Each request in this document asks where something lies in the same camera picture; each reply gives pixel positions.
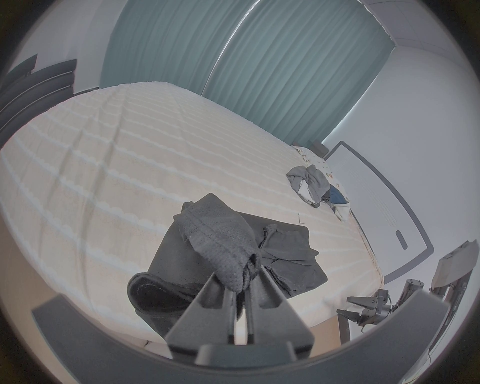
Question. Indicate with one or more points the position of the black T-shirt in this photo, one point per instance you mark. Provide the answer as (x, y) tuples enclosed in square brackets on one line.
[(213, 232)]

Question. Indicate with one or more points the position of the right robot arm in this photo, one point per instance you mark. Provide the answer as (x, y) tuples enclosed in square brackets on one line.
[(453, 262)]

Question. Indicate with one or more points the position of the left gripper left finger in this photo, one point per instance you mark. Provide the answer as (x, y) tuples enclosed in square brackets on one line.
[(210, 322)]

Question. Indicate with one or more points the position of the bed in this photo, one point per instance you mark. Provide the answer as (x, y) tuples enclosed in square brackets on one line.
[(112, 168)]

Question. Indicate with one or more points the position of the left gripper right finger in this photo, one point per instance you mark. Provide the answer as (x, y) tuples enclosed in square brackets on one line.
[(273, 318)]

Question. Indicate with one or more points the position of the white printed pillow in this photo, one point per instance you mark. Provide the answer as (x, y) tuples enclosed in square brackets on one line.
[(318, 159)]

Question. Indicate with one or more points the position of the blue-green curtain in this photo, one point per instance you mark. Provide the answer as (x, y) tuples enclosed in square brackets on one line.
[(300, 67), (161, 37)]

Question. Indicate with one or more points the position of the pile of clothes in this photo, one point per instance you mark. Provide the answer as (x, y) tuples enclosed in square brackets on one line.
[(315, 183)]

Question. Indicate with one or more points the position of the black chest of drawers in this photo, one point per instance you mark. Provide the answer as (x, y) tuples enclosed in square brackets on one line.
[(37, 86)]

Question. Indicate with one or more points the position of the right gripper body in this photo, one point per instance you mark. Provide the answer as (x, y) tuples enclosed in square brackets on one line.
[(378, 309)]

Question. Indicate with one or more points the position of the grey bedside table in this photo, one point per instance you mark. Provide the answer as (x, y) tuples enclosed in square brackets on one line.
[(317, 147)]

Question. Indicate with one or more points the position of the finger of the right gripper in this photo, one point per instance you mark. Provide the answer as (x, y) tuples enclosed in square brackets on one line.
[(352, 317), (363, 302)]

